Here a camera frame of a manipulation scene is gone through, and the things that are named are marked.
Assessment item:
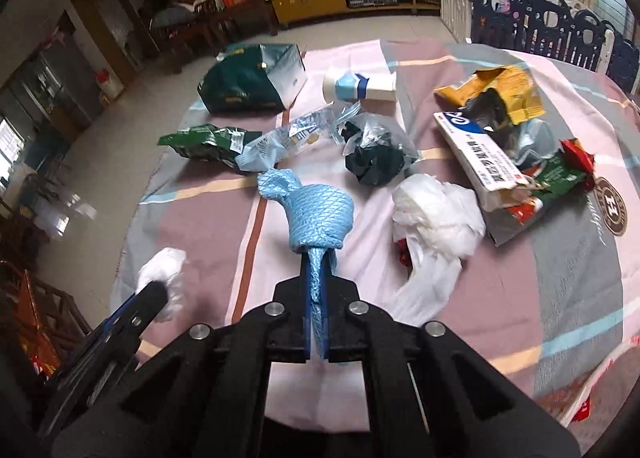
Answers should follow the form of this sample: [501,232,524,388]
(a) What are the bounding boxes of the silver foil pack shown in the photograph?
[500,118,571,171]

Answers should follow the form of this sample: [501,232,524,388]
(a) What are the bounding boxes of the crumpled dark plastic bag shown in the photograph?
[341,113,420,186]

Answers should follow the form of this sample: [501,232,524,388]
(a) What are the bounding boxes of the white blue medicine box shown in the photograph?
[434,111,533,211]

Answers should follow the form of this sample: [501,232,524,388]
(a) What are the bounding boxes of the white blue paper cup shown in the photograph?
[322,71,398,104]

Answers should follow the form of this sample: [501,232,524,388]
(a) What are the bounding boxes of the grey chair cushion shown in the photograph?
[152,6,196,29]

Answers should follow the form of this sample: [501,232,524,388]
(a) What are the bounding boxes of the white tissue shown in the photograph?
[136,247,188,324]

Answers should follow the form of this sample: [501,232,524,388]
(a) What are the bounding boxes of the clear blue printed wrapper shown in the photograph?
[235,106,361,174]

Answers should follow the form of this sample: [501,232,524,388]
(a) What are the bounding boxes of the red green snack wrapper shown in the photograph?
[505,138,598,226]

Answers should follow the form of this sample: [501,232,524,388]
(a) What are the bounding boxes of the stack of plastic stools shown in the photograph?
[470,0,640,89]

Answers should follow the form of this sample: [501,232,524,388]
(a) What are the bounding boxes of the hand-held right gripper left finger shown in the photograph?
[50,255,313,458]

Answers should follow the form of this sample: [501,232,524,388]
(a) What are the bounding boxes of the white plastic bag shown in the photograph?
[390,173,487,324]

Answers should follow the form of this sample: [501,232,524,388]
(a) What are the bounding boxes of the large dark green bag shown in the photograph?
[197,43,307,114]

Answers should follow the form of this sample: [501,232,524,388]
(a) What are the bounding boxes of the white red printed packaging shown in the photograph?
[535,333,640,439]

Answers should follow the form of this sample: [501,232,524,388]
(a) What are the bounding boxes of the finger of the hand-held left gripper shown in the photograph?
[92,281,171,354]

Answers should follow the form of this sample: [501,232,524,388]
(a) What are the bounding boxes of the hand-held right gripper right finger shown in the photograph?
[315,261,581,458]

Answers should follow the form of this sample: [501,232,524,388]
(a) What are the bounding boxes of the yellow snack bag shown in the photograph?
[434,66,547,126]

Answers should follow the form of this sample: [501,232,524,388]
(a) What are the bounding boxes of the plaid tablecloth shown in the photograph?
[110,36,640,444]

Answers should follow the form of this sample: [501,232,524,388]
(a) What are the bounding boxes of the blue cloth wipe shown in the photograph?
[256,168,356,365]

